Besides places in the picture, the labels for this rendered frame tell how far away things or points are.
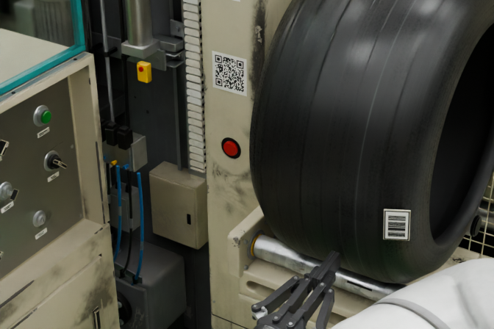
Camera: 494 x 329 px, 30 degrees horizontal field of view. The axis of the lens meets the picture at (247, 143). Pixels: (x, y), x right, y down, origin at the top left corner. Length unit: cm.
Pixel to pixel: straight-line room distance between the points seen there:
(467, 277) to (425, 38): 66
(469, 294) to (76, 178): 116
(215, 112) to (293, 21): 36
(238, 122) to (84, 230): 38
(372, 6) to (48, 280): 79
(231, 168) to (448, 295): 106
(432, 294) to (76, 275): 115
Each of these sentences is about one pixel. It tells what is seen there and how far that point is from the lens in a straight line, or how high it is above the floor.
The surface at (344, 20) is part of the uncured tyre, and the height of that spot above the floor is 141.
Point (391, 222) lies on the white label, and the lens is 142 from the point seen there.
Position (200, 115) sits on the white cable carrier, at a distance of 180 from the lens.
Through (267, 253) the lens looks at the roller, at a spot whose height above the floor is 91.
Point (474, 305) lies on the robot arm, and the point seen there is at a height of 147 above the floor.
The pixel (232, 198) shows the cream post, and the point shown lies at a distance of 184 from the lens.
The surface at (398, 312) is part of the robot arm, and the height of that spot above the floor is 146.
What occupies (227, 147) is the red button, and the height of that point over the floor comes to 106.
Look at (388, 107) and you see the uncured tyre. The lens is 137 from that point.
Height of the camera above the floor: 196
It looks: 30 degrees down
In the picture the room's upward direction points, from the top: straight up
